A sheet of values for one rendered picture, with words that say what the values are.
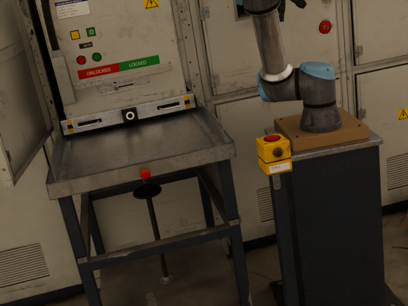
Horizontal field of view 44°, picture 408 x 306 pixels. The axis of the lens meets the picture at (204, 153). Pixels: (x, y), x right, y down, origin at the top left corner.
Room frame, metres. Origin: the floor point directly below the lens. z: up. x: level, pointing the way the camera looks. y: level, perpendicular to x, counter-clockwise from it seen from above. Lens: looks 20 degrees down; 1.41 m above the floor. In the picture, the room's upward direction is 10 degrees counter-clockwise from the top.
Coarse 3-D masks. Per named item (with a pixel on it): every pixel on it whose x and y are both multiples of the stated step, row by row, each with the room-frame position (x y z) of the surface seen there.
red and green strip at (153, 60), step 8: (152, 56) 2.01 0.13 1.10; (112, 64) 1.99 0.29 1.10; (120, 64) 1.99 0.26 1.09; (128, 64) 2.00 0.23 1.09; (136, 64) 2.00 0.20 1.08; (144, 64) 2.01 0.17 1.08; (152, 64) 2.01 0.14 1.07; (80, 72) 1.97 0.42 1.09; (88, 72) 1.97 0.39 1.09; (96, 72) 1.98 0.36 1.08; (104, 72) 1.98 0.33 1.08; (112, 72) 1.99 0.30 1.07
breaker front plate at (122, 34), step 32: (64, 0) 1.97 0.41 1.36; (96, 0) 1.99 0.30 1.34; (128, 0) 2.01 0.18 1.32; (160, 0) 2.02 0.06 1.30; (64, 32) 1.97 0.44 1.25; (96, 32) 1.98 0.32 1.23; (128, 32) 2.00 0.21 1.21; (160, 32) 2.02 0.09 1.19; (96, 64) 1.98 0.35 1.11; (160, 64) 2.02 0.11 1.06; (96, 96) 1.98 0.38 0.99; (128, 96) 1.99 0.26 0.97; (160, 96) 2.01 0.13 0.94
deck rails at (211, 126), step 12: (192, 108) 2.07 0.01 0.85; (204, 108) 1.85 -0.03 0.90; (60, 120) 2.01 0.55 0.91; (204, 120) 1.87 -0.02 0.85; (216, 120) 1.65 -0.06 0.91; (60, 132) 1.90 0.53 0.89; (216, 132) 1.68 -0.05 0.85; (60, 144) 1.81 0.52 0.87; (216, 144) 1.57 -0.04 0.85; (60, 156) 1.73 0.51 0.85; (60, 168) 1.61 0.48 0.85; (60, 180) 1.50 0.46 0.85
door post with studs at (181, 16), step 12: (180, 0) 2.26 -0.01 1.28; (180, 12) 2.25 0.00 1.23; (180, 24) 2.25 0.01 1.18; (180, 36) 2.26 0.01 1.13; (192, 36) 2.26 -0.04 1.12; (180, 48) 2.25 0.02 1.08; (192, 48) 2.26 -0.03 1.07; (192, 60) 2.26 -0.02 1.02; (192, 72) 2.26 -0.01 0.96; (192, 84) 2.25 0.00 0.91; (216, 216) 2.25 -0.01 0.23; (228, 252) 2.26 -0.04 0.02
